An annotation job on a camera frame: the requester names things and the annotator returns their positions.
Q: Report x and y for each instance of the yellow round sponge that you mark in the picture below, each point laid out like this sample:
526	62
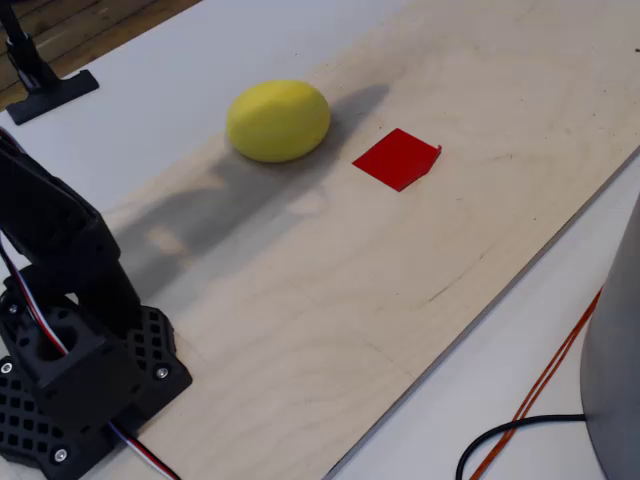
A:
277	120

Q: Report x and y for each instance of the black 3D-printed robot arm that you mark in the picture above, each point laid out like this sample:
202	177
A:
75	240

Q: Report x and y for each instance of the red flat square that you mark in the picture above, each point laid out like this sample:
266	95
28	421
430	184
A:
395	160

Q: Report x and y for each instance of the light plywood board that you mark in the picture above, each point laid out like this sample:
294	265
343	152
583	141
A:
350	280

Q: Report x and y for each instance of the black clamp stand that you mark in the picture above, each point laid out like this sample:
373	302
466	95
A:
45	92

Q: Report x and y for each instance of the grey round lamp shade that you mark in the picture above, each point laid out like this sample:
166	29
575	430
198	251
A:
617	350

